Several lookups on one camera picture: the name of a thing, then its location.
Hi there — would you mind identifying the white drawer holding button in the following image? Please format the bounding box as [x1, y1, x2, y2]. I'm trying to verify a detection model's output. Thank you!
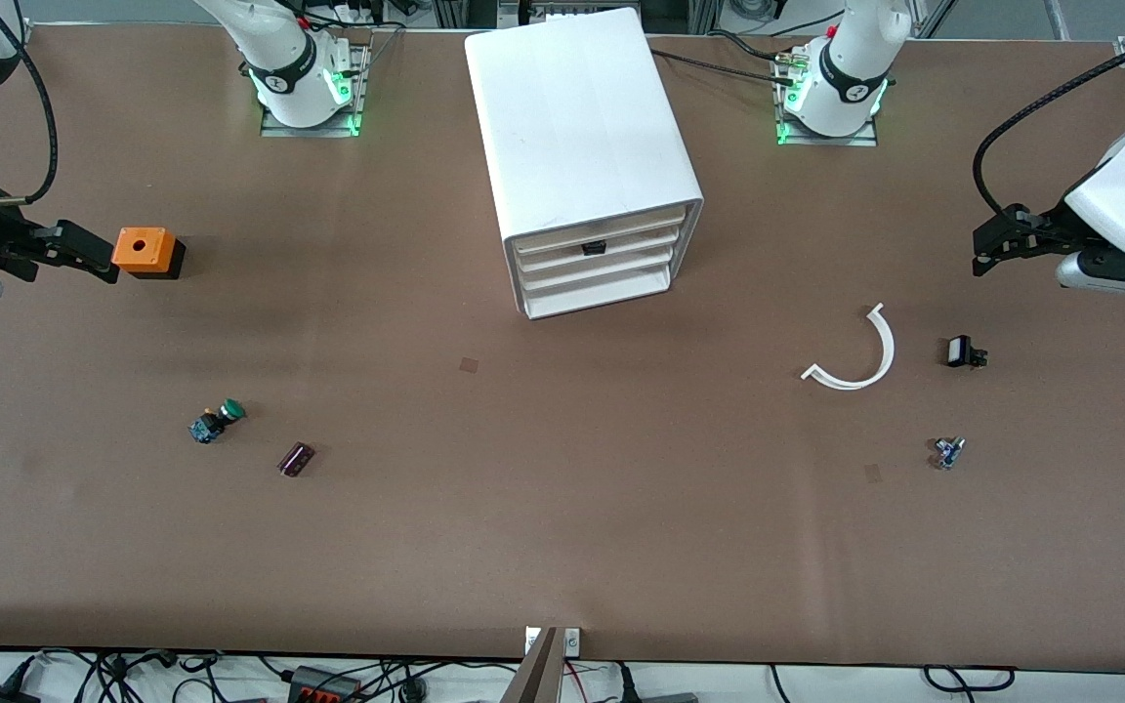
[510, 205, 690, 259]

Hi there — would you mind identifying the orange button box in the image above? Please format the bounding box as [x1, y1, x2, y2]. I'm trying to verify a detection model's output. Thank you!
[113, 227, 187, 281]

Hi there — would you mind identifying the green push button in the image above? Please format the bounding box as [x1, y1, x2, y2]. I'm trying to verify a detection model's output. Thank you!
[188, 399, 247, 445]

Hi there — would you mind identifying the white plastic drawer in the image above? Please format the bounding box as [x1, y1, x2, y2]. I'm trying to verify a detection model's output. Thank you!
[521, 256, 678, 319]
[516, 232, 687, 284]

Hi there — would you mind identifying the white drawer cabinet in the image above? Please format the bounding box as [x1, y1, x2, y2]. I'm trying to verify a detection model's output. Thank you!
[465, 8, 705, 321]

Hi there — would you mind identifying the white curved plastic strip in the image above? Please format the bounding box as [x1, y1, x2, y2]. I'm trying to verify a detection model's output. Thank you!
[801, 303, 896, 392]

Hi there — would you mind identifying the black power strip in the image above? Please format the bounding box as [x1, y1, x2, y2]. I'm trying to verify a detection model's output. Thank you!
[287, 665, 365, 703]

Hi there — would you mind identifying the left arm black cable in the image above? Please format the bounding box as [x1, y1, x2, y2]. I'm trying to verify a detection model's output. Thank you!
[972, 24, 1125, 218]

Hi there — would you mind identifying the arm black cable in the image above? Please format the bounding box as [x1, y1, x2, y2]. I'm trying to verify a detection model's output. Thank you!
[0, 0, 58, 206]
[972, 24, 1125, 218]

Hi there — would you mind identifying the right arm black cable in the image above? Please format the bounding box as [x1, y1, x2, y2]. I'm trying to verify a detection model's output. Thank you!
[0, 0, 58, 206]

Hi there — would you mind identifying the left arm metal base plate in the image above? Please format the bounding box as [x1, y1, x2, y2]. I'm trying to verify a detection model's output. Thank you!
[774, 49, 881, 148]

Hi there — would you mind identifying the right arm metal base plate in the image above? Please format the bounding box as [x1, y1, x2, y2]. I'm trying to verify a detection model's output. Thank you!
[260, 41, 370, 139]

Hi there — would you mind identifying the black table cable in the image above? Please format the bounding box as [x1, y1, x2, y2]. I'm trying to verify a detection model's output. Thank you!
[707, 29, 798, 62]
[650, 49, 798, 87]

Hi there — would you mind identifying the black looped floor cable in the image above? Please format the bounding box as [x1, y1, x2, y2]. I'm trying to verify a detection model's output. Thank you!
[922, 665, 1017, 693]

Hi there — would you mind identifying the grey metal rail fixture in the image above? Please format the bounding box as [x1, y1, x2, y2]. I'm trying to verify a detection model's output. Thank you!
[496, 0, 644, 24]

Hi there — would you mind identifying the brown camera post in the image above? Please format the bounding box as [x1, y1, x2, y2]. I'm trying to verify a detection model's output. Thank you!
[502, 627, 565, 703]

